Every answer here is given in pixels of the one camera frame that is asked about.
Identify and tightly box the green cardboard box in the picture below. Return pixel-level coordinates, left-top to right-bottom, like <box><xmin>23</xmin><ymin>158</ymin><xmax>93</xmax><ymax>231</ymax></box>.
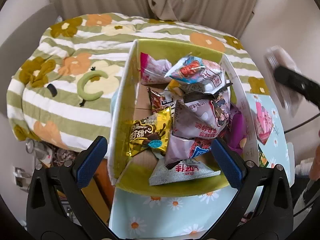
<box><xmin>107</xmin><ymin>38</ymin><xmax>261</xmax><ymax>197</ymax></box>

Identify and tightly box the white red shrimp flakes bag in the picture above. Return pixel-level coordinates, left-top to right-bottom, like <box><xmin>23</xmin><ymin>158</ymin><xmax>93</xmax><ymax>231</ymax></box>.
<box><xmin>164</xmin><ymin>55</ymin><xmax>230</xmax><ymax>96</ymax></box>

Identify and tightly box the beige curtain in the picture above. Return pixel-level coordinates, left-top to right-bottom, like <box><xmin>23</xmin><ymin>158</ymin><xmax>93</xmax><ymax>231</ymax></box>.
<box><xmin>44</xmin><ymin>0</ymin><xmax>264</xmax><ymax>40</ymax></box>

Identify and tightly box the purple bread snack bag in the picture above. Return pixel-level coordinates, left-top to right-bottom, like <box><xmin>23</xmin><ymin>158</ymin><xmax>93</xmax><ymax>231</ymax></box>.
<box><xmin>226</xmin><ymin>104</ymin><xmax>247</xmax><ymax>155</ymax></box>

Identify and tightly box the person right hand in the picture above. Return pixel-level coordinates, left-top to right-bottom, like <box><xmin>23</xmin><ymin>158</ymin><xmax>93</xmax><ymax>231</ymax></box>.
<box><xmin>309</xmin><ymin>144</ymin><xmax>320</xmax><ymax>181</ymax></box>

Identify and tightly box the brown wafer snack bag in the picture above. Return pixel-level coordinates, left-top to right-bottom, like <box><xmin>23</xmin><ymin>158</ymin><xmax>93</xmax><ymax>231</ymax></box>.
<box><xmin>148</xmin><ymin>88</ymin><xmax>176</xmax><ymax>117</ymax></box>

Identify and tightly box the pink snack packet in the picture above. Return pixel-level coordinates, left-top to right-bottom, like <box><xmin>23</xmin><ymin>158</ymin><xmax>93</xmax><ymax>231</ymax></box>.
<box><xmin>140</xmin><ymin>53</ymin><xmax>172</xmax><ymax>85</ymax></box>

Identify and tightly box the grey white snack bag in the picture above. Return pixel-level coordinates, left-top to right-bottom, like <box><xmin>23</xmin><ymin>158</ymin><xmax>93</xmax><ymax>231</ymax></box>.
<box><xmin>149</xmin><ymin>158</ymin><xmax>221</xmax><ymax>186</ymax></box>

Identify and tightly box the oreo style cookie bag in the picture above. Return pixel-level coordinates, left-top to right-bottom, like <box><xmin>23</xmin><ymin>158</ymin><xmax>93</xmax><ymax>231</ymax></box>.
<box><xmin>165</xmin><ymin>88</ymin><xmax>231</xmax><ymax>168</ymax></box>

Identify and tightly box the blue daisy tablecloth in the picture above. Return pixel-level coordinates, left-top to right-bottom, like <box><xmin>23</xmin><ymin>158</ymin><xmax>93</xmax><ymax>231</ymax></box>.
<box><xmin>109</xmin><ymin>93</ymin><xmax>295</xmax><ymax>239</ymax></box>

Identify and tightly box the grey upholstered headboard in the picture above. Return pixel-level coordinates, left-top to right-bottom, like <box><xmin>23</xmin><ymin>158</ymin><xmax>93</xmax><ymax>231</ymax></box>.
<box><xmin>1</xmin><ymin>3</ymin><xmax>58</xmax><ymax>117</ymax></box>

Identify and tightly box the gold chocolate pillows bag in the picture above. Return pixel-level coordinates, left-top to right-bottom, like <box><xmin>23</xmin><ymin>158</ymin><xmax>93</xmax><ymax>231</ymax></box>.
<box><xmin>127</xmin><ymin>107</ymin><xmax>172</xmax><ymax>157</ymax></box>

